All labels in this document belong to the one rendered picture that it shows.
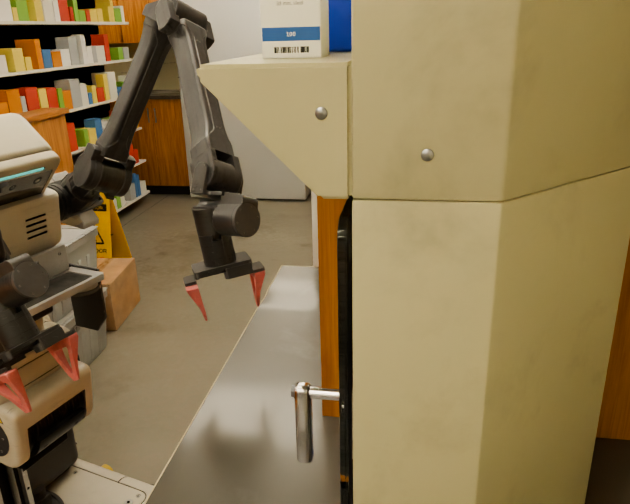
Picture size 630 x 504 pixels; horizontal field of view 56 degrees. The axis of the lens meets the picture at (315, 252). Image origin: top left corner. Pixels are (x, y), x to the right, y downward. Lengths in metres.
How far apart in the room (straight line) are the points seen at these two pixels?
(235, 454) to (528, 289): 0.57
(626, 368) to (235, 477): 0.58
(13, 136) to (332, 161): 0.95
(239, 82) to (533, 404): 0.38
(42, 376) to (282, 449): 0.72
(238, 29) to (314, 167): 5.10
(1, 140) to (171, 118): 4.71
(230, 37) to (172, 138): 1.14
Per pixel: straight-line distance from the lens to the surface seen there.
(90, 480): 2.03
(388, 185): 0.45
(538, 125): 0.47
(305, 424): 0.61
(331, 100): 0.44
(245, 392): 1.08
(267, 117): 0.45
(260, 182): 5.67
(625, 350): 0.97
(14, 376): 1.01
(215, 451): 0.96
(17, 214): 1.36
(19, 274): 0.98
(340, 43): 0.63
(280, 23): 0.52
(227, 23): 5.56
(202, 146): 1.07
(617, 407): 1.02
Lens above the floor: 1.53
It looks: 21 degrees down
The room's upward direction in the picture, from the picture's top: 2 degrees counter-clockwise
